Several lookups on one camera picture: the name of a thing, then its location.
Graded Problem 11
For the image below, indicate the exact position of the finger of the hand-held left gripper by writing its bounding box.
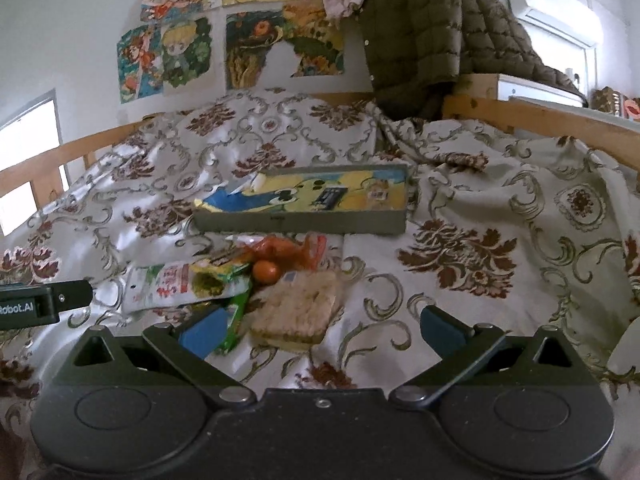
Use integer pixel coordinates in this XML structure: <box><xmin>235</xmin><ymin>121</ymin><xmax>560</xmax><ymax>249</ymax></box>
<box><xmin>50</xmin><ymin>280</ymin><xmax>94</xmax><ymax>313</ymax></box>

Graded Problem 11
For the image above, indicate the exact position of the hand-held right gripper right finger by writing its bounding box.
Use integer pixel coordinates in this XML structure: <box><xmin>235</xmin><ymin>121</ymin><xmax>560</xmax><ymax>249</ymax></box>
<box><xmin>389</xmin><ymin>304</ymin><xmax>577</xmax><ymax>408</ymax></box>

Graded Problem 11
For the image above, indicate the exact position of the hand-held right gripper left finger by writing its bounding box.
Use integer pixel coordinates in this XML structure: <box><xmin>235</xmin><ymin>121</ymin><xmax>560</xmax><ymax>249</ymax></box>
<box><xmin>70</xmin><ymin>306</ymin><xmax>257</xmax><ymax>410</ymax></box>

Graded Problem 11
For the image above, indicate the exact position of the green snack packet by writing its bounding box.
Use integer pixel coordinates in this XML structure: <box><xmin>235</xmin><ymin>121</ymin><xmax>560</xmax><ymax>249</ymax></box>
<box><xmin>215</xmin><ymin>290</ymin><xmax>252</xmax><ymax>354</ymax></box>

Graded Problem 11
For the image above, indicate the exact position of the white snack pouch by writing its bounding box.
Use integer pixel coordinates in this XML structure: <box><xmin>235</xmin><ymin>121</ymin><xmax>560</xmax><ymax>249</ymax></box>
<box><xmin>122</xmin><ymin>261</ymin><xmax>252</xmax><ymax>314</ymax></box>

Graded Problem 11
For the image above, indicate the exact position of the orange tangerine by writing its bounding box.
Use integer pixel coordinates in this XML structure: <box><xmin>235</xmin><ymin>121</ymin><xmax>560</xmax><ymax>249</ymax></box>
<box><xmin>251</xmin><ymin>259</ymin><xmax>282</xmax><ymax>284</ymax></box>

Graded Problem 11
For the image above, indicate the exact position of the clear rice cracker packet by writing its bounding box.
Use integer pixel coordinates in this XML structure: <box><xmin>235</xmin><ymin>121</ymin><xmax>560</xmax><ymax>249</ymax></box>
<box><xmin>249</xmin><ymin>270</ymin><xmax>341</xmax><ymax>349</ymax></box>

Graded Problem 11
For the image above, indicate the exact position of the orange snack bag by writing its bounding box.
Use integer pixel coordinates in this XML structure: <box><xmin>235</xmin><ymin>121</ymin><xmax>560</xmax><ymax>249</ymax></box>
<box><xmin>225</xmin><ymin>234</ymin><xmax>329</xmax><ymax>274</ymax></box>

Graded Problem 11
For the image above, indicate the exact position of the grey rectangular tray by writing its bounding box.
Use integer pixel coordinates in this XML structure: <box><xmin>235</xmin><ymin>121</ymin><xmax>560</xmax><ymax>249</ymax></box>
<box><xmin>192</xmin><ymin>162</ymin><xmax>413</xmax><ymax>236</ymax></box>

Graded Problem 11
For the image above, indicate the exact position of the window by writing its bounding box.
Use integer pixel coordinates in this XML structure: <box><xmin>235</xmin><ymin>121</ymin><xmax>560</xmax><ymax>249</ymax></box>
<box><xmin>0</xmin><ymin>89</ymin><xmax>67</xmax><ymax>237</ymax></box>

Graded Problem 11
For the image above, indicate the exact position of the yellow blue cartoon packet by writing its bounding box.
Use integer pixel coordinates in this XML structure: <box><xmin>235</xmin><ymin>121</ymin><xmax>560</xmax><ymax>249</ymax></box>
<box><xmin>197</xmin><ymin>167</ymin><xmax>407</xmax><ymax>215</ymax></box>

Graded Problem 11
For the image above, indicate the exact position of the white cabinet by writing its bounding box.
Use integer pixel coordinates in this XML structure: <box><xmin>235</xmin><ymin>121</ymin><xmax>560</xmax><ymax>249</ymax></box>
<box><xmin>495</xmin><ymin>74</ymin><xmax>587</xmax><ymax>109</ymax></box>

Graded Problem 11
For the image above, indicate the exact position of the patterned cushion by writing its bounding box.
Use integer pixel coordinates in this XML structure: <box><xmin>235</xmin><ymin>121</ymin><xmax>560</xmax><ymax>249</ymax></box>
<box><xmin>590</xmin><ymin>86</ymin><xmax>640</xmax><ymax>122</ymax></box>

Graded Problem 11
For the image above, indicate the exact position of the olive quilted jacket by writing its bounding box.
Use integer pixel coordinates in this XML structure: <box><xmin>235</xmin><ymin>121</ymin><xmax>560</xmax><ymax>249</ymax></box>
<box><xmin>357</xmin><ymin>0</ymin><xmax>585</xmax><ymax>121</ymax></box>

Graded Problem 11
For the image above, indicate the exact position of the white air conditioner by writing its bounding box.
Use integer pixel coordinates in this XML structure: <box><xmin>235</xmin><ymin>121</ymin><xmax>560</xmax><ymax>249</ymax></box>
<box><xmin>505</xmin><ymin>0</ymin><xmax>604</xmax><ymax>49</ymax></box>

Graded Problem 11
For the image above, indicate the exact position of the wooden bed frame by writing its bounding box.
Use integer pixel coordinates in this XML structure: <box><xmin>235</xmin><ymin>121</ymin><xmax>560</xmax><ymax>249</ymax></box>
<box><xmin>0</xmin><ymin>74</ymin><xmax>640</xmax><ymax>241</ymax></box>

